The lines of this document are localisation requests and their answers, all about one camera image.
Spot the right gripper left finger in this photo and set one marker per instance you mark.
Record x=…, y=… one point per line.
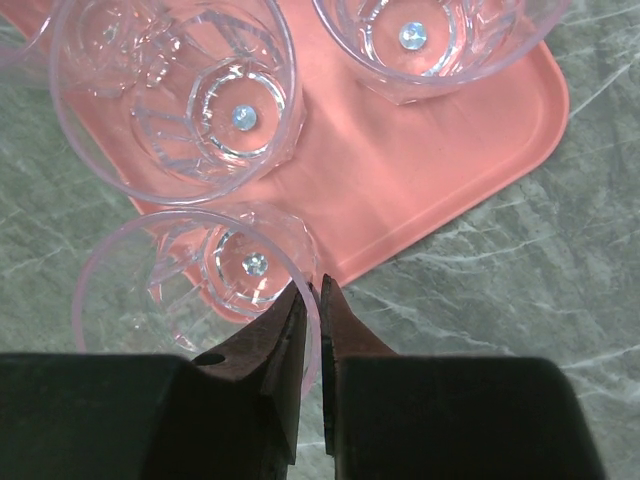
x=230, y=413

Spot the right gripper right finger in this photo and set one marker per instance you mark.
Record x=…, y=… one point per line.
x=396, y=416

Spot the clear round glass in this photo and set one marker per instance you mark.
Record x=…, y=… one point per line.
x=411, y=50

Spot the pink plastic tray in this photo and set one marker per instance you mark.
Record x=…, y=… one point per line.
x=368, y=177

